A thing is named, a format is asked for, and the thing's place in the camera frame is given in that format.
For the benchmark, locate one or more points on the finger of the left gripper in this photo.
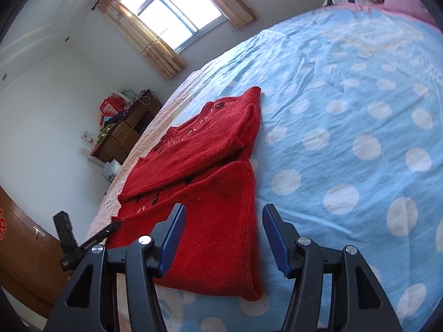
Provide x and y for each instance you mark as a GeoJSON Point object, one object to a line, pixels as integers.
{"type": "Point", "coordinates": [65, 232]}
{"type": "Point", "coordinates": [101, 235]}

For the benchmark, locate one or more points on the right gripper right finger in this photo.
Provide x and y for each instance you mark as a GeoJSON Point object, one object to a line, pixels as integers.
{"type": "Point", "coordinates": [358, 301]}

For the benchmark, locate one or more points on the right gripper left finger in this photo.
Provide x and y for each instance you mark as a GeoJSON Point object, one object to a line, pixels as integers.
{"type": "Point", "coordinates": [89, 300]}

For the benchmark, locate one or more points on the red knitted sweater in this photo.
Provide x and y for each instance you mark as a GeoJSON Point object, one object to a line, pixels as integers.
{"type": "Point", "coordinates": [204, 165]}

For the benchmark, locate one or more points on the brown wooden door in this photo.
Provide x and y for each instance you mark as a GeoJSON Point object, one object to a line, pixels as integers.
{"type": "Point", "coordinates": [29, 257]}

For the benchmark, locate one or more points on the white paper bag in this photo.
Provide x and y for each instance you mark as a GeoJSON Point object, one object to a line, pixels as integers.
{"type": "Point", "coordinates": [111, 170]}

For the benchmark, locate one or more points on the brown wooden desk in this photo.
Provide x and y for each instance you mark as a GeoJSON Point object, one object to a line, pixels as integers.
{"type": "Point", "coordinates": [120, 133]}

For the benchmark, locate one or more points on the red gift bag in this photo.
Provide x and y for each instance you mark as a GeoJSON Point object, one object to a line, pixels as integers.
{"type": "Point", "coordinates": [110, 107]}

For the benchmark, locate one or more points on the pink and blue bed sheet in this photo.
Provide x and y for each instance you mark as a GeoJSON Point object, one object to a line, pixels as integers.
{"type": "Point", "coordinates": [350, 144]}

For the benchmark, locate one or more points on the left beige curtain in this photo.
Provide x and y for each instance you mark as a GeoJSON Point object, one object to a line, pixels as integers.
{"type": "Point", "coordinates": [163, 58]}

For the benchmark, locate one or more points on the pink blanket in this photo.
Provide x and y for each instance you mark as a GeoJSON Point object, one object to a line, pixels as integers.
{"type": "Point", "coordinates": [413, 8]}

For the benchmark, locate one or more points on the white card on wall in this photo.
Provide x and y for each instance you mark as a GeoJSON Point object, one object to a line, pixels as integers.
{"type": "Point", "coordinates": [88, 138]}

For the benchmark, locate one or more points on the window with white frame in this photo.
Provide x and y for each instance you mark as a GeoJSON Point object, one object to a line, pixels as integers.
{"type": "Point", "coordinates": [178, 22]}

